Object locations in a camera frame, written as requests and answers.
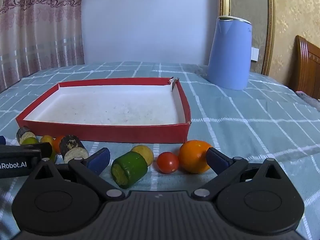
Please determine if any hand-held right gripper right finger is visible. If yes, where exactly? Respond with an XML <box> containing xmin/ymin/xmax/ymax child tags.
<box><xmin>191</xmin><ymin>147</ymin><xmax>293</xmax><ymax>200</ymax></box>

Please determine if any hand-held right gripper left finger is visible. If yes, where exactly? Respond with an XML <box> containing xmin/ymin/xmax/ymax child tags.
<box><xmin>26</xmin><ymin>147</ymin><xmax>125</xmax><ymax>200</ymax></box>

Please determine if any dark sugarcane piece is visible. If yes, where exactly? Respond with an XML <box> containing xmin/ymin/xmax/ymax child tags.
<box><xmin>16</xmin><ymin>126</ymin><xmax>37</xmax><ymax>145</ymax></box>
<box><xmin>59</xmin><ymin>135</ymin><xmax>90</xmax><ymax>164</ymax></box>

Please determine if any orange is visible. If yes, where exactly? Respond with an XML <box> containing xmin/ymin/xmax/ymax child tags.
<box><xmin>178</xmin><ymin>140</ymin><xmax>213</xmax><ymax>174</ymax></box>

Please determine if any red cardboard box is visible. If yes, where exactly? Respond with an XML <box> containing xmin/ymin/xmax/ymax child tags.
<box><xmin>15</xmin><ymin>77</ymin><xmax>192</xmax><ymax>144</ymax></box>

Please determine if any green cucumber piece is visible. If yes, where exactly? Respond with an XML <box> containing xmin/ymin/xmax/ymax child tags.
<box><xmin>111</xmin><ymin>151</ymin><xmax>148</xmax><ymax>189</ymax></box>

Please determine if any red cherry tomato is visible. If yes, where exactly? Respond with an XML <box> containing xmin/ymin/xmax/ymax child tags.
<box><xmin>54</xmin><ymin>135</ymin><xmax>66</xmax><ymax>154</ymax></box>
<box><xmin>157</xmin><ymin>152</ymin><xmax>180</xmax><ymax>174</ymax></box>

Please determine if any small yellow round fruit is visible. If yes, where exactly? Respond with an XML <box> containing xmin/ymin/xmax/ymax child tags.
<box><xmin>40</xmin><ymin>135</ymin><xmax>55</xmax><ymax>147</ymax></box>
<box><xmin>131</xmin><ymin>145</ymin><xmax>154</xmax><ymax>167</ymax></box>

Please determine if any blue electric kettle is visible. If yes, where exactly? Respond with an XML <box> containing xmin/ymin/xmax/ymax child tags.
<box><xmin>207</xmin><ymin>16</ymin><xmax>252</xmax><ymax>90</ymax></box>

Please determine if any grey fuzzy cloth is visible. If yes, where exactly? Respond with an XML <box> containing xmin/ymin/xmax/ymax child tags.
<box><xmin>296</xmin><ymin>91</ymin><xmax>320</xmax><ymax>111</ymax></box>

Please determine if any pink patterned curtain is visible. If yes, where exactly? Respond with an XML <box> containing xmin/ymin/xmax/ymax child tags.
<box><xmin>0</xmin><ymin>0</ymin><xmax>85</xmax><ymax>93</ymax></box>

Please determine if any wooden chair back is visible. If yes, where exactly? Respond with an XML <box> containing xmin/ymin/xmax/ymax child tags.
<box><xmin>287</xmin><ymin>35</ymin><xmax>320</xmax><ymax>98</ymax></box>

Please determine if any gold arched wall frame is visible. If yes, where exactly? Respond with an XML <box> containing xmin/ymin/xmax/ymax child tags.
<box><xmin>219</xmin><ymin>0</ymin><xmax>275</xmax><ymax>77</ymax></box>

